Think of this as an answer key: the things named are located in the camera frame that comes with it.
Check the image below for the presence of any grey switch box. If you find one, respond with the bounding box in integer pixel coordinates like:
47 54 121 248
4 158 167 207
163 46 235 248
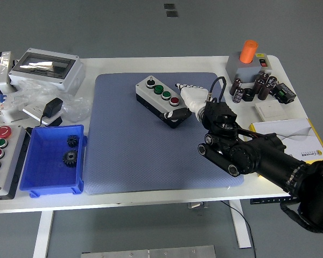
225 52 273 84

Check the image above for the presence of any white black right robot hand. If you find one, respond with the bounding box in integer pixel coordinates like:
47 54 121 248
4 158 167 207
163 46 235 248
161 82 210 122

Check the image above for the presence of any black ring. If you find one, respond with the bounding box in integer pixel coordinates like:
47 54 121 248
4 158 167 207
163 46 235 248
242 88 255 102

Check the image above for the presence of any grey-blue table mat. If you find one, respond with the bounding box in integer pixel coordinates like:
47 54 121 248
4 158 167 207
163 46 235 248
85 71 245 196

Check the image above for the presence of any orange cylinder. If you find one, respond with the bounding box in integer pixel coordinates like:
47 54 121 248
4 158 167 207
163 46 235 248
238 40 258 65

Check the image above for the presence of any grey enclosure with clear lid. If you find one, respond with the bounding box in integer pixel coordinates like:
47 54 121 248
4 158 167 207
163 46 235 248
8 48 86 95

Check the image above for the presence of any black module with green terminal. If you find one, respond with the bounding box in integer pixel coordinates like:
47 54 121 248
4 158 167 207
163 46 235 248
270 83 297 105

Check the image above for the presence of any grey under-table bracket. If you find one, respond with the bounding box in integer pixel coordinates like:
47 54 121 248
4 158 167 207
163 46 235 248
187 202 208 210

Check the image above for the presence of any white socket panel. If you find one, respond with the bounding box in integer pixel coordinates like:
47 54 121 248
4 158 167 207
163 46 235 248
22 104 62 126

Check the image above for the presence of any yellow white cardboard box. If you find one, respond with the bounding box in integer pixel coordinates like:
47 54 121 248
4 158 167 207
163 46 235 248
249 118 323 178

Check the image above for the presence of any grey five-button control box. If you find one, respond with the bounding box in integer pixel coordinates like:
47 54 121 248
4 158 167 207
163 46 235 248
0 125 30 200

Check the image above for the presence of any grey four-button control box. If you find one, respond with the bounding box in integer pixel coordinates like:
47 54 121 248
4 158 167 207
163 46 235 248
135 75 192 129

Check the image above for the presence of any clear plastic bag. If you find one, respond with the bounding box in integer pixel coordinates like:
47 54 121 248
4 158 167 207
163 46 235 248
5 79 93 123

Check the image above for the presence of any blue plastic bin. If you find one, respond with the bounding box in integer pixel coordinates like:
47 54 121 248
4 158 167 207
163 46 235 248
19 124 88 199

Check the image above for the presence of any grey metal plate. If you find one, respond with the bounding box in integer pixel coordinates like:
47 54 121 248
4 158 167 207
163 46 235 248
80 245 216 258

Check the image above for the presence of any white blue plug adapter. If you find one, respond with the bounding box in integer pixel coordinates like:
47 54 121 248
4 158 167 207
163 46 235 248
0 94 25 124

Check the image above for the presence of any large black gear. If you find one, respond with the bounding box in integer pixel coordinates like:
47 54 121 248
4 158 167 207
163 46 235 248
62 149 79 168

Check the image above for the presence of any white wall switch panel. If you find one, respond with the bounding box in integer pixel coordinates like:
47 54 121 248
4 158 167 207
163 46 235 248
254 101 289 121

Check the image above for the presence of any black power adapter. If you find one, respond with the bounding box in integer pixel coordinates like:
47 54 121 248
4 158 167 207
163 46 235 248
40 97 64 127

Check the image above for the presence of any white table leg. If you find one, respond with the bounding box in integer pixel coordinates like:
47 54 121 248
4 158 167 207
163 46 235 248
229 200 252 249
32 211 54 258

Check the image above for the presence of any thin black cable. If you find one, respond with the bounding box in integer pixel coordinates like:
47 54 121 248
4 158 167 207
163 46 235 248
221 200 256 258

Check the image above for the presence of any small black gear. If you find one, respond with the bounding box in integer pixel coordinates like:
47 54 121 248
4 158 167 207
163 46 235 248
66 134 80 148

